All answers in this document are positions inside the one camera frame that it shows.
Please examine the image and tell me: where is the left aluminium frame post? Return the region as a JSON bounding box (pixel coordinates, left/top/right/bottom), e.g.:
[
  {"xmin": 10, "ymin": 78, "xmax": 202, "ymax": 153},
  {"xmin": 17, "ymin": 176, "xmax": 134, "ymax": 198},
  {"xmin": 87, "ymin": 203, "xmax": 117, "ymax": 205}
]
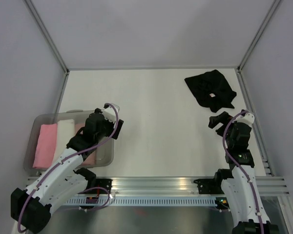
[{"xmin": 23, "ymin": 0, "xmax": 69, "ymax": 74}]

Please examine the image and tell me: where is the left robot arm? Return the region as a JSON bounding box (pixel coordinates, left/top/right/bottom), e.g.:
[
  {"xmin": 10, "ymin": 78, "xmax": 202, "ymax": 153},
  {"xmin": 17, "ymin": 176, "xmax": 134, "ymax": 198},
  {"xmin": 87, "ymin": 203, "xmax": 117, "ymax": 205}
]
[{"xmin": 10, "ymin": 103, "xmax": 124, "ymax": 234}]

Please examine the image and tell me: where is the white rolled t-shirt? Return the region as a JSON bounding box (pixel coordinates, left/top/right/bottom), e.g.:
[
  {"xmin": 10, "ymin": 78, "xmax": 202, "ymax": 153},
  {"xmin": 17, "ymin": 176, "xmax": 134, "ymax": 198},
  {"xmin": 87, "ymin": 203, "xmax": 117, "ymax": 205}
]
[{"xmin": 52, "ymin": 119, "xmax": 75, "ymax": 163}]

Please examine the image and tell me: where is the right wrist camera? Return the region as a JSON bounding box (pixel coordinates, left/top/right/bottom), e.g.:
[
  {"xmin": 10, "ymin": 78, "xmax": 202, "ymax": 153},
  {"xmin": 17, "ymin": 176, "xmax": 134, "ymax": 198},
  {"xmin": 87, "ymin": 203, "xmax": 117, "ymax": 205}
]
[{"xmin": 236, "ymin": 112, "xmax": 255, "ymax": 127}]

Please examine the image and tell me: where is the aluminium mounting rail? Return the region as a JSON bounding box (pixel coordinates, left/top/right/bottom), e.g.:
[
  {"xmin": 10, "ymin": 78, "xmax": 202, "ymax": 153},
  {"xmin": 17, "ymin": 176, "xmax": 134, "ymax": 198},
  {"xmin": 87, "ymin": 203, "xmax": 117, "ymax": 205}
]
[{"xmin": 24, "ymin": 175, "xmax": 290, "ymax": 196}]

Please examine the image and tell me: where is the clear plastic bin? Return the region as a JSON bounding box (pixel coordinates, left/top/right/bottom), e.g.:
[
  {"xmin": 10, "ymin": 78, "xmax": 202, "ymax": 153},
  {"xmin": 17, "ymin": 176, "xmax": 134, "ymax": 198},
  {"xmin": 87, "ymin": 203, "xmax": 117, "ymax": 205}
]
[{"xmin": 24, "ymin": 110, "xmax": 120, "ymax": 173}]

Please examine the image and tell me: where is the black t-shirt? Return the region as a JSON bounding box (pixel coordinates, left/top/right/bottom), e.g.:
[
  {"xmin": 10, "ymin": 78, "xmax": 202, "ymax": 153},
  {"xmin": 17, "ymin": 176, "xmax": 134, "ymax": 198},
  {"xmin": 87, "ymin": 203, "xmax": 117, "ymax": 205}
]
[{"xmin": 184, "ymin": 69, "xmax": 237, "ymax": 113}]

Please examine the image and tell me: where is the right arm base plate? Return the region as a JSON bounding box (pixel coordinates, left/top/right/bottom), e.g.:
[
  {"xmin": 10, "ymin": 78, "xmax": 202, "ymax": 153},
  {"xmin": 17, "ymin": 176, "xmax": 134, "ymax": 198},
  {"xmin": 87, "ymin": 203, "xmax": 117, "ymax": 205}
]
[{"xmin": 193, "ymin": 178, "xmax": 224, "ymax": 195}]

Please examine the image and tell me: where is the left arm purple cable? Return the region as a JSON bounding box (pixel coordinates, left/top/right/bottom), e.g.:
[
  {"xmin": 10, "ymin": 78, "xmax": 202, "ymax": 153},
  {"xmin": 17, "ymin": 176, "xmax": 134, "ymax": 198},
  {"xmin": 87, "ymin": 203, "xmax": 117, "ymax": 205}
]
[{"xmin": 17, "ymin": 103, "xmax": 121, "ymax": 232}]

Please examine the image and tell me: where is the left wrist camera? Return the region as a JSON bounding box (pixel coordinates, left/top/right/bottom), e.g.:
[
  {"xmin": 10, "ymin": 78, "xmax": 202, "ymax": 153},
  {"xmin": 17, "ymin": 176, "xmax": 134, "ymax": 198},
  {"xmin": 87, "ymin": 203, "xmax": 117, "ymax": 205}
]
[{"xmin": 101, "ymin": 103, "xmax": 120, "ymax": 123}]

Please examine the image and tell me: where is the aluminium frame post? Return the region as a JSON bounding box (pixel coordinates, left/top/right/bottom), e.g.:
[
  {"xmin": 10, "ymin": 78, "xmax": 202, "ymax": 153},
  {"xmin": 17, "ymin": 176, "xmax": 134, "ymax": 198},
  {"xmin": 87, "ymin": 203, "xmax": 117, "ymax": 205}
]
[
  {"xmin": 23, "ymin": 0, "xmax": 69, "ymax": 74},
  {"xmin": 236, "ymin": 0, "xmax": 283, "ymax": 74}
]

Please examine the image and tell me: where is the right aluminium frame post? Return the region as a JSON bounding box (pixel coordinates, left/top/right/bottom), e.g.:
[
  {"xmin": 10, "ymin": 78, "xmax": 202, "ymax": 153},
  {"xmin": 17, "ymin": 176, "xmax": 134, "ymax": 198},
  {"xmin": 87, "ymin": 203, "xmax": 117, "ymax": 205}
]
[{"xmin": 236, "ymin": 0, "xmax": 283, "ymax": 74}]

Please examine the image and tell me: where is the slotted cable duct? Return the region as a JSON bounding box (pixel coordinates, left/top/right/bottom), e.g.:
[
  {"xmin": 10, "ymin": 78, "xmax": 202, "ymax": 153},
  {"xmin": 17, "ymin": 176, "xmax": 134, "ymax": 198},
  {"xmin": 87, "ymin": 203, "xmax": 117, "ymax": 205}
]
[{"xmin": 65, "ymin": 196, "xmax": 228, "ymax": 207}]

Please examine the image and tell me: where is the light pink rolled t-shirt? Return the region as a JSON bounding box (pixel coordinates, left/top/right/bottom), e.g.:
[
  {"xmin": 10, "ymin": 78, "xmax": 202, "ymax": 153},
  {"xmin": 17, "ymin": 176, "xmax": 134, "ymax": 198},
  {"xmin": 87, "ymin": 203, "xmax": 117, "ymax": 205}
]
[{"xmin": 75, "ymin": 123, "xmax": 96, "ymax": 167}]

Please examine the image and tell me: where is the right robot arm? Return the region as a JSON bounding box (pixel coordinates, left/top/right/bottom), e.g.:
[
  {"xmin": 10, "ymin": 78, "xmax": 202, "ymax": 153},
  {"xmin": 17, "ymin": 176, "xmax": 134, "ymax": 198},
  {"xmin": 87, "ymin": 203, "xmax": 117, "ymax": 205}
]
[{"xmin": 208, "ymin": 110, "xmax": 279, "ymax": 234}]

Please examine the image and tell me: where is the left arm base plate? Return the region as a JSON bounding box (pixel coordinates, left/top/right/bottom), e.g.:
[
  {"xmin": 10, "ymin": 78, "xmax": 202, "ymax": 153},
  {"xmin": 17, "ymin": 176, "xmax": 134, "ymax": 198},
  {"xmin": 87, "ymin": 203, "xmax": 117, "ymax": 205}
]
[{"xmin": 86, "ymin": 178, "xmax": 112, "ymax": 196}]

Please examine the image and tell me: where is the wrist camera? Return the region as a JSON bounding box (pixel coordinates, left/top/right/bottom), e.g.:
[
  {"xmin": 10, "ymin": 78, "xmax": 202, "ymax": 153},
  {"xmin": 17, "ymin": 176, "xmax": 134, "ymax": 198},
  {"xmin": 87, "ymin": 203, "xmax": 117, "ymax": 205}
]
[
  {"xmin": 101, "ymin": 103, "xmax": 120, "ymax": 123},
  {"xmin": 236, "ymin": 112, "xmax": 255, "ymax": 127}
]

